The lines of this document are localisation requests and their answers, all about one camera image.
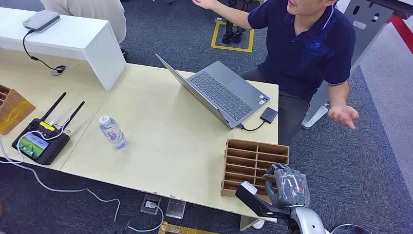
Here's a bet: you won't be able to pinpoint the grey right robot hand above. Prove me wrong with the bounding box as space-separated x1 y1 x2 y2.
264 163 311 209

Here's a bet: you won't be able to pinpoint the person's left hand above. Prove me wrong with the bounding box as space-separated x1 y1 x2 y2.
327 105 359 131

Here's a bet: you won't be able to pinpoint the person's hand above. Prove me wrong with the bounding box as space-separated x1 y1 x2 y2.
192 0 220 10
327 105 359 131

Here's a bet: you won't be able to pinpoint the person's right hand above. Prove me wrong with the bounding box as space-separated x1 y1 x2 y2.
192 0 220 10

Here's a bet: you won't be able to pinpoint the person in pale clothing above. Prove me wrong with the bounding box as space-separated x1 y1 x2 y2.
40 0 128 45

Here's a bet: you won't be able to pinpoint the brown cardboard slot organizer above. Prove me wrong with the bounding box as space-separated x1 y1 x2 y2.
221 138 290 203

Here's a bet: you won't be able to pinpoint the white table foot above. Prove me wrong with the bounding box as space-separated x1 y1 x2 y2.
239 215 266 232

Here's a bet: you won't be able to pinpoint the black external drive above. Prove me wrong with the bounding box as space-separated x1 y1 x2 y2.
260 107 279 125

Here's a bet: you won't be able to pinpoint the closed floor socket lid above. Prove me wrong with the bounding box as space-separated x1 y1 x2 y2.
165 198 187 220

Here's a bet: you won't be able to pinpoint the gold tape strip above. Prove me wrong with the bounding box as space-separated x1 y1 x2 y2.
157 221 220 234

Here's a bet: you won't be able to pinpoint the grey open laptop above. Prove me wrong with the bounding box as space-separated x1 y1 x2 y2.
155 53 271 130

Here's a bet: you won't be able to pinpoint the floor socket with white plug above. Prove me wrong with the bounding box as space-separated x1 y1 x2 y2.
140 194 162 216

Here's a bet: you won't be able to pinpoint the black background robot legs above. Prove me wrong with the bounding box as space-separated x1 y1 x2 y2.
222 0 254 45

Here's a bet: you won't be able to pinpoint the grey metal stand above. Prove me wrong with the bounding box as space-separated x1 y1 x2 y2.
301 0 413 130

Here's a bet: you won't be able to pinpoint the black floor box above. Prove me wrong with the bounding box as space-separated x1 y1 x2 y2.
108 218 131 234

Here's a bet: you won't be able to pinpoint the clear plastic water bottle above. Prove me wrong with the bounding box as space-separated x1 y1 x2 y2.
98 115 129 152

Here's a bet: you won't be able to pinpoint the black remote controller with antennas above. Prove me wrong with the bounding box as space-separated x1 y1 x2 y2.
11 92 86 166

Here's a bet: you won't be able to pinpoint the white desk riser shelf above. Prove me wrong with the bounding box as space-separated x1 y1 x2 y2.
0 6 127 92

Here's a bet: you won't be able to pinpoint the wooden box with yellow tape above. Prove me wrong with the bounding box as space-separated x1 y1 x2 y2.
0 84 37 136

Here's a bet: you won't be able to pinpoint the flat grey device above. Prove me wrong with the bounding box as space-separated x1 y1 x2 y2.
22 9 61 33

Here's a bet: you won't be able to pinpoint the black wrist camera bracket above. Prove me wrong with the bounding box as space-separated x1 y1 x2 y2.
235 184 293 223

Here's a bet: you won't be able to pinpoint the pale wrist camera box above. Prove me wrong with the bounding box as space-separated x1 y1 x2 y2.
241 181 259 196

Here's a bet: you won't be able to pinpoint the thin pale arm cable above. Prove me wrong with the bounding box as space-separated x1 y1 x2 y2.
330 223 375 234

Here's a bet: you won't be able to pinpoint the short black drive cable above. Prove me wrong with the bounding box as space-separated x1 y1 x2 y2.
238 119 266 133

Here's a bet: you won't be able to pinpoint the yellow tape floor frame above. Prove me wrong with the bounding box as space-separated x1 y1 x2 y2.
210 20 255 54

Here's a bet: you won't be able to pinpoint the long white cable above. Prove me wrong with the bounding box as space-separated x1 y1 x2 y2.
0 116 165 233

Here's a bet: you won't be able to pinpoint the thin black cable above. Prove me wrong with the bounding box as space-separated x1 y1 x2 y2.
21 29 59 72

